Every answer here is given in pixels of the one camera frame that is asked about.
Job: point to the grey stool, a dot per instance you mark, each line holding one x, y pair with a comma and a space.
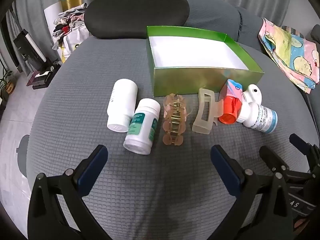
22, 155

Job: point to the dark grey cushion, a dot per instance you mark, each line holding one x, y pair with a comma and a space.
135, 12

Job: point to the white bag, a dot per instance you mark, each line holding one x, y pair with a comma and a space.
75, 40

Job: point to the translucent white hair claw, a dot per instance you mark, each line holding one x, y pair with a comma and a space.
200, 123

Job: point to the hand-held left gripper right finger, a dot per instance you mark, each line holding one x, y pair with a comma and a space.
225, 170

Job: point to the green cardboard box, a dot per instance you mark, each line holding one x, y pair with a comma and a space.
200, 80

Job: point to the plain white plastic bottle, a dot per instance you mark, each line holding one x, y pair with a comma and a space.
121, 105

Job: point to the white bottle blue label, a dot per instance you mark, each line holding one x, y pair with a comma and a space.
262, 117

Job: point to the white board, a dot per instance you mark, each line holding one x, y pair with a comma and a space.
51, 12

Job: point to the potted plant yellow pot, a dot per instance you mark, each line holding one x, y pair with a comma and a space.
7, 85

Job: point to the grey sofa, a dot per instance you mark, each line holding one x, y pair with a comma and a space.
212, 12

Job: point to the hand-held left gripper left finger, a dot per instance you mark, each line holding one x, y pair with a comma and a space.
93, 165

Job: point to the black box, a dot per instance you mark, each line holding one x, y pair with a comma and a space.
40, 80

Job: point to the colourful cartoon printed cloth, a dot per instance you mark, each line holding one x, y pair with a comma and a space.
295, 55

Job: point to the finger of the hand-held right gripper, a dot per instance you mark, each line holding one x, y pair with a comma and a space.
300, 142
271, 158

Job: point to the grey waffle blanket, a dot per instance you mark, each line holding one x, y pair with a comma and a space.
87, 67

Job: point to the white bottle green label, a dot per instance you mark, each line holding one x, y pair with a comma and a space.
142, 127

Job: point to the orange bottle pink label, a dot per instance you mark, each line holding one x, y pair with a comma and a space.
228, 110

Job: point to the pile of clothes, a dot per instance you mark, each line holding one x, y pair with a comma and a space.
65, 25

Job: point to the grey curtain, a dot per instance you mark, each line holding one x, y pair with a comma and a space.
37, 0

